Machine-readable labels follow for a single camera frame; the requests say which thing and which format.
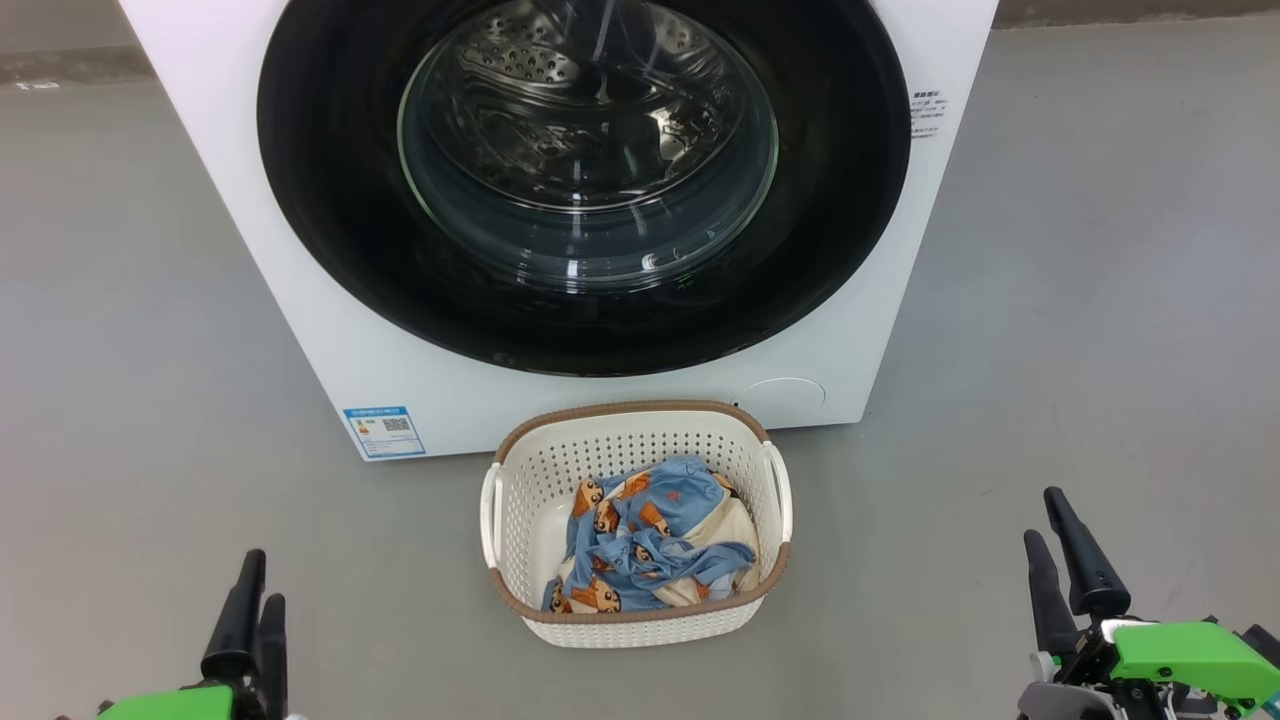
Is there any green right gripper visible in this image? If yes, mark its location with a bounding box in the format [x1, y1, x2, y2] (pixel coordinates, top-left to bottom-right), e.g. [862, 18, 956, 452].
[1018, 487, 1280, 720]

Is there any black printed text label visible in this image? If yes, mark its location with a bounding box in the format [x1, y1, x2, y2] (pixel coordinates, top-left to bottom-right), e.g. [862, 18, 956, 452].
[910, 88, 947, 141]

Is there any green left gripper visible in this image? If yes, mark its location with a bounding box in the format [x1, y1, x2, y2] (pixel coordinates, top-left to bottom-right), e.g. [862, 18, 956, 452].
[97, 548, 290, 720]

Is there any cream cartoon print garment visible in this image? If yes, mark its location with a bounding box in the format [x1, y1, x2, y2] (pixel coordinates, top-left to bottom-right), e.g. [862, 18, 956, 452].
[655, 498, 759, 607]

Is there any blue cartoon print garment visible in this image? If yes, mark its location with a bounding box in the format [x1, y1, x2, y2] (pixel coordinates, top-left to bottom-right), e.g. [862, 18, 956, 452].
[541, 455, 759, 615]

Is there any blue energy label sticker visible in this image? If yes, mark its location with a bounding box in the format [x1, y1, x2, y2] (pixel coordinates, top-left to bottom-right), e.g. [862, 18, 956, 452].
[343, 405, 427, 461]

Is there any round white filter cover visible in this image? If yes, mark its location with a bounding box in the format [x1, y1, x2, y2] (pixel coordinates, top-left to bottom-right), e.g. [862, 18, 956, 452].
[738, 377, 827, 413]

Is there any white front-load washing machine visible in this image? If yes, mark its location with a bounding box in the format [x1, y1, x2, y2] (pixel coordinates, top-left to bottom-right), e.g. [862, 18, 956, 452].
[118, 0, 1001, 463]

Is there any cream basket with brown rim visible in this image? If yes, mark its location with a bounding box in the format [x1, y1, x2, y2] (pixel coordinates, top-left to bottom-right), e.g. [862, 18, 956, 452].
[479, 400, 794, 649]

